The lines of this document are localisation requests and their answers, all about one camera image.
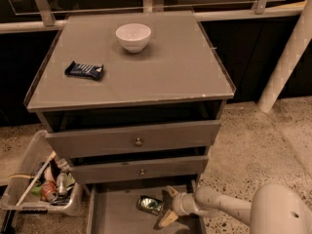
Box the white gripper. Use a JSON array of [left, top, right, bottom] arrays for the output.
[[159, 185, 198, 228]]

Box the crushed green can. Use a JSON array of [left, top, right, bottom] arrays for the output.
[[136, 195, 164, 215]]

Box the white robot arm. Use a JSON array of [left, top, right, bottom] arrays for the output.
[[159, 183, 312, 234]]

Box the middle grey drawer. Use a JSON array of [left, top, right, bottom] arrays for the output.
[[70, 156, 209, 184]]

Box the grey drawer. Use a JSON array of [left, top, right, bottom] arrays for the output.
[[70, 156, 209, 184], [46, 120, 220, 158], [87, 176, 206, 234]]

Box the bottom grey drawer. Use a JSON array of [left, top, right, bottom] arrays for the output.
[[87, 176, 206, 234]]

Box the top grey drawer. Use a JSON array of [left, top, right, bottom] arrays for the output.
[[46, 120, 220, 158]]

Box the grey drawer cabinet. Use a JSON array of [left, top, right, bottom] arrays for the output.
[[23, 11, 236, 234]]

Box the silver crushed can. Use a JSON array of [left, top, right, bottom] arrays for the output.
[[57, 173, 67, 197]]

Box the red crushed can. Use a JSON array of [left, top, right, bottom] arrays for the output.
[[41, 180, 59, 203]]

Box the clear plastic bin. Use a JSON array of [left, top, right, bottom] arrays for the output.
[[0, 130, 83, 216]]

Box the white stick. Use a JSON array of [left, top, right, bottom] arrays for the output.
[[16, 151, 57, 206]]

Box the dark blue snack bar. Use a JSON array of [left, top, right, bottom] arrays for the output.
[[64, 61, 103, 81]]

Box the white ceramic bowl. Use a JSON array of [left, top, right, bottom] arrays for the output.
[[115, 23, 151, 53]]

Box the metal railing with glass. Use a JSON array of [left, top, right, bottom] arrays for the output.
[[0, 0, 308, 34]]

